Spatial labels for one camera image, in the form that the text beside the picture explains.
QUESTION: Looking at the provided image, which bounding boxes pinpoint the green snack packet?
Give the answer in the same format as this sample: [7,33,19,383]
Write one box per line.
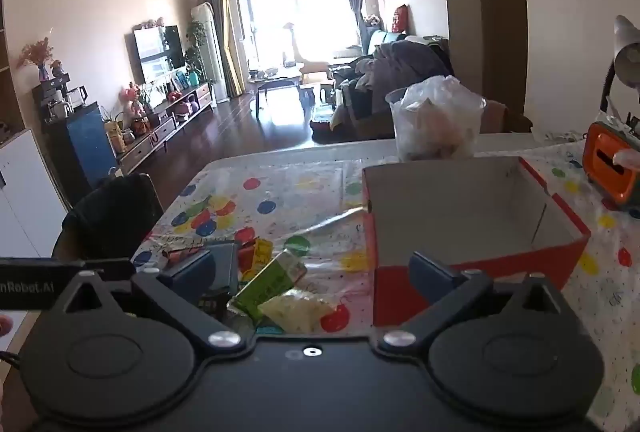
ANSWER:
[227,249,308,325]

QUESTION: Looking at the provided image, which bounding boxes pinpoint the green potted plant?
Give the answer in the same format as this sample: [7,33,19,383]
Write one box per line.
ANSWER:
[184,20,209,80]

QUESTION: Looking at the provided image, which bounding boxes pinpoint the flat screen television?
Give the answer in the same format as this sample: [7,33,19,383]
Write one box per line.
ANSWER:
[132,26,186,85]

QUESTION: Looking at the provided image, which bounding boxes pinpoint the red cardboard box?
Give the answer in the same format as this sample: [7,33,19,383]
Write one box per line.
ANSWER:
[362,157,592,328]

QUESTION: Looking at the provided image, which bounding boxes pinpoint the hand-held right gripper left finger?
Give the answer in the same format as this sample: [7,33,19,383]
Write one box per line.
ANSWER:
[65,249,257,358]

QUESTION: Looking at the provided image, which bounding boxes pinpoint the blue cabinet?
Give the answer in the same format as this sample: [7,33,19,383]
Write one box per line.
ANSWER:
[42,102,115,193]

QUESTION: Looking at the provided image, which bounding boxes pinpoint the chair with pink cloth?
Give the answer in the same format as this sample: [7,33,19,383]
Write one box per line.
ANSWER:
[480,100,534,134]

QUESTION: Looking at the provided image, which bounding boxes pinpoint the pink flowers in vase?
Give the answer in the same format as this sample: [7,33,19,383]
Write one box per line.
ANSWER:
[19,36,54,80]

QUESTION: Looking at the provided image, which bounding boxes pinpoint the dark sofa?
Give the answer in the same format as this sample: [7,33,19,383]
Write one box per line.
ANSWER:
[331,32,457,140]

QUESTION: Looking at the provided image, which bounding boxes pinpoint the black chair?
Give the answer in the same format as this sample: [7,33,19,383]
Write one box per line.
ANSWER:
[52,173,163,263]

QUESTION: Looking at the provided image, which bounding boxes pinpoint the white standing air conditioner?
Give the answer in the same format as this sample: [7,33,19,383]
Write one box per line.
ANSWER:
[190,3,227,103]

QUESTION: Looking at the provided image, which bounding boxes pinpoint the black coffee machine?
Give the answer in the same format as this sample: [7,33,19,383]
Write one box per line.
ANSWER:
[32,74,89,121]

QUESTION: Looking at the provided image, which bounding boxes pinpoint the wooden television cabinet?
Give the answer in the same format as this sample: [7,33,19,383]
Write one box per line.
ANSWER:
[117,82,217,173]

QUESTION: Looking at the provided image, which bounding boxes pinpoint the orange tissue holder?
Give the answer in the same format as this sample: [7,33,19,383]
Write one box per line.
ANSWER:
[582,121,640,213]

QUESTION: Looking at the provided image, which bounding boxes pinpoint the grey blue snack packet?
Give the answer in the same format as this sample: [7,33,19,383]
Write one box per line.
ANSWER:
[209,242,240,293]

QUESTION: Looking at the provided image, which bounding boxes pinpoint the balloon print tablecloth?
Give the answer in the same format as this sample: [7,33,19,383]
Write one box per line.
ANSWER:
[132,139,640,432]

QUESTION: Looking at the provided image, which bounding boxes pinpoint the dark coffee table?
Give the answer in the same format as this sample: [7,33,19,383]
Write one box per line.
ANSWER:
[249,66,304,113]

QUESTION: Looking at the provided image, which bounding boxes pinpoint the grey clothes pile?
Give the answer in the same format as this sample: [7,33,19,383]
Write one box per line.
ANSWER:
[356,42,453,88]

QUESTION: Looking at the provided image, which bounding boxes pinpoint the clear plastic container with bags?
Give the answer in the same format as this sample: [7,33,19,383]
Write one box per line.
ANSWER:
[385,76,487,163]

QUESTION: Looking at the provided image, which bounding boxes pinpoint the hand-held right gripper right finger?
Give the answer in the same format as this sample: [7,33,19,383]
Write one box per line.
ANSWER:
[372,252,568,357]

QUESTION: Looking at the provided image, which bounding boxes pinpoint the yellow snack packet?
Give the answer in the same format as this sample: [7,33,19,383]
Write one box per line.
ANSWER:
[257,289,338,334]

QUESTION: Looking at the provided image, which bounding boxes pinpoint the dark brown snack packet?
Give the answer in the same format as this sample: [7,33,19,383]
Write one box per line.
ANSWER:
[197,289,232,319]

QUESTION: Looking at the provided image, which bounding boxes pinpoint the small yellow printed packet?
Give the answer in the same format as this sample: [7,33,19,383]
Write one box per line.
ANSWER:
[250,237,274,273]

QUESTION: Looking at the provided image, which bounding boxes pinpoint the grey desk lamp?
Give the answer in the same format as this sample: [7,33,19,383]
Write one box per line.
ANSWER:
[600,16,640,115]

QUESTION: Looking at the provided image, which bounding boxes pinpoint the white cabinet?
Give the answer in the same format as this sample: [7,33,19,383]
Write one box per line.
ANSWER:
[0,127,67,263]

